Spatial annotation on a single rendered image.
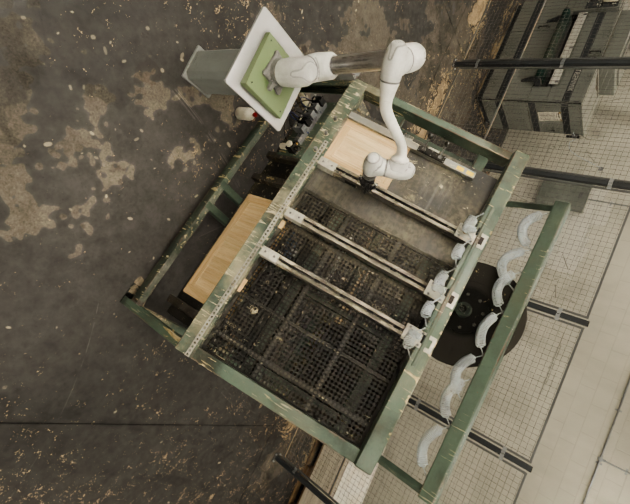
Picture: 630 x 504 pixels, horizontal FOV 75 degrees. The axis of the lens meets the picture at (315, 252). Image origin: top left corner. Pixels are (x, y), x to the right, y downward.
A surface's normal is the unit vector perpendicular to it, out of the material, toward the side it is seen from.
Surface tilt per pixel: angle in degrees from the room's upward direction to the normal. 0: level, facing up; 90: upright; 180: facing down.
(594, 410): 90
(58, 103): 0
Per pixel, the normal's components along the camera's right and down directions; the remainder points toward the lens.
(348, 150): -0.02, -0.28
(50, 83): 0.73, 0.28
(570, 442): -0.54, -0.33
